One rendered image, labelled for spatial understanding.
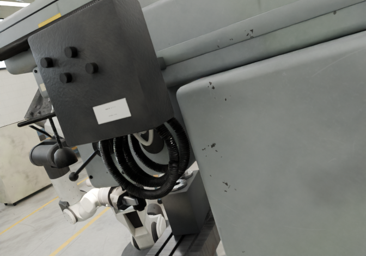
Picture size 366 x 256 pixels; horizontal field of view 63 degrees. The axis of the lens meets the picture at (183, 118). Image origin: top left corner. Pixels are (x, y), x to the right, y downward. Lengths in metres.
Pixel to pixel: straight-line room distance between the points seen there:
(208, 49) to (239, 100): 0.17
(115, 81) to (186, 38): 0.27
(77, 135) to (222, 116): 0.27
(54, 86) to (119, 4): 0.19
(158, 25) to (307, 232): 0.53
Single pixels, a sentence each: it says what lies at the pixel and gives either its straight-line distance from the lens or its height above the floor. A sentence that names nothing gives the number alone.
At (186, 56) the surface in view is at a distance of 0.70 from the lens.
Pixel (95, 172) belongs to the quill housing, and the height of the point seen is 1.37.
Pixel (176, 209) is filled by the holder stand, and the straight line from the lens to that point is 1.26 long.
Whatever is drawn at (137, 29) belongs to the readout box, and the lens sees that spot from 0.50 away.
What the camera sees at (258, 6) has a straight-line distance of 0.65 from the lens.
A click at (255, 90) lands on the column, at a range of 0.54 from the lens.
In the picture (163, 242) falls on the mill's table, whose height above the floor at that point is 0.95.
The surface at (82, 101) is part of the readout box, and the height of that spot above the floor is 1.59.
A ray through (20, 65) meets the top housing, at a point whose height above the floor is 1.75.
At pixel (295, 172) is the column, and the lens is 0.58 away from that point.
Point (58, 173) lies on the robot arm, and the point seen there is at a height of 1.33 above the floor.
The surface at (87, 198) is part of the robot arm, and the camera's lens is 1.21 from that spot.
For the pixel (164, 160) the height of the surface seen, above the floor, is 1.38.
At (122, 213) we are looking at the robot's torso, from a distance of 1.80.
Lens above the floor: 1.59
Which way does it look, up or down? 9 degrees down
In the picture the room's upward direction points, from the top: 17 degrees counter-clockwise
